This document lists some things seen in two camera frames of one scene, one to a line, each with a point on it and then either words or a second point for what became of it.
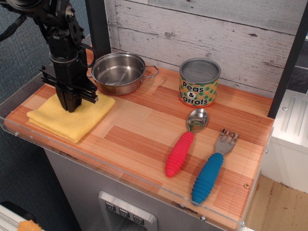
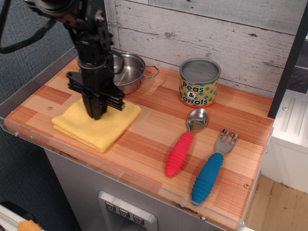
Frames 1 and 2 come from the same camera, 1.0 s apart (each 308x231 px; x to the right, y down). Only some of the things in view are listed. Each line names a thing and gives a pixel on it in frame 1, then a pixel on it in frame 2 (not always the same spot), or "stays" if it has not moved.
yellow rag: [51, 117] to [98, 134]
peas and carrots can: [198, 82] stays
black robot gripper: [69, 70] to [98, 83]
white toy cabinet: [285, 156] stays
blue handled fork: [206, 178] stays
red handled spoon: [197, 120] stays
